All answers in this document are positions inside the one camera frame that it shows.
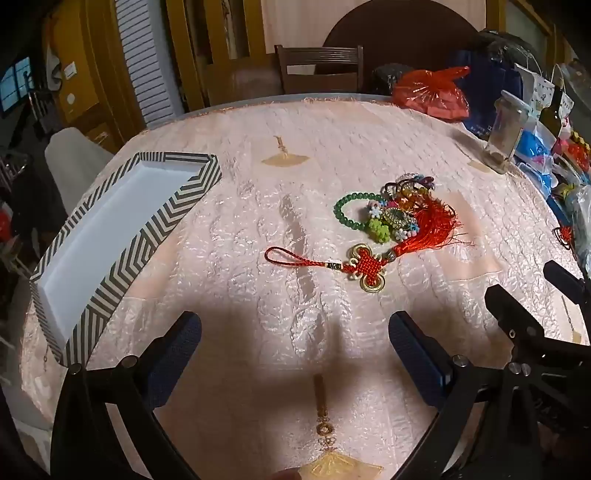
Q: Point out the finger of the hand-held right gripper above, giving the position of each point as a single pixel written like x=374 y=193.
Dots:
x=563 y=279
x=512 y=314

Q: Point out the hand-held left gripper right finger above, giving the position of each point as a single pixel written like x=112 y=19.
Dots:
x=415 y=350

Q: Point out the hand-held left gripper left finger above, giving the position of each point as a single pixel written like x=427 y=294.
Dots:
x=180 y=350

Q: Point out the red knot tassel ornament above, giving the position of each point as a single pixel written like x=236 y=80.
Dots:
x=367 y=267

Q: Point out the green gold beaded charm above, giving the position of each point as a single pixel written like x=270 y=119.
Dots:
x=377 y=229

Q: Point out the striped tray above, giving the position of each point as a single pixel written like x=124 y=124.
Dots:
x=115 y=221

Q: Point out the small red knot charm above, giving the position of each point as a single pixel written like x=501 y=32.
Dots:
x=565 y=235

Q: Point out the blue plastic packet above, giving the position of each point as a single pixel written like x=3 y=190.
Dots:
x=535 y=150

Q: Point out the clear plastic container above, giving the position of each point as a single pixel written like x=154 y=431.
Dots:
x=505 y=129

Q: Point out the dark blue bag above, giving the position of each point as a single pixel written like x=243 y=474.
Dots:
x=480 y=78

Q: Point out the white covered seat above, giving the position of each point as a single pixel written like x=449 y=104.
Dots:
x=74 y=157

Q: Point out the red plastic bag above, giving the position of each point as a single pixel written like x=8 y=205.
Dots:
x=429 y=92

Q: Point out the dark plastic bag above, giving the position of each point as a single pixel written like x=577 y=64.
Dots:
x=512 y=48

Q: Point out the small black bag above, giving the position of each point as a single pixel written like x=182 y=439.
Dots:
x=388 y=78

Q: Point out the white louvered door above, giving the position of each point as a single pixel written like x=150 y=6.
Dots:
x=145 y=60

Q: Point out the round brown board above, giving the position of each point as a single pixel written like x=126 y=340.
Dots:
x=401 y=32

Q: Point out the brown wooden chair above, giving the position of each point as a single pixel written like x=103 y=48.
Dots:
x=318 y=57

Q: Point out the white wall switch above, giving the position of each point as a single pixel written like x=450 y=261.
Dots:
x=70 y=70

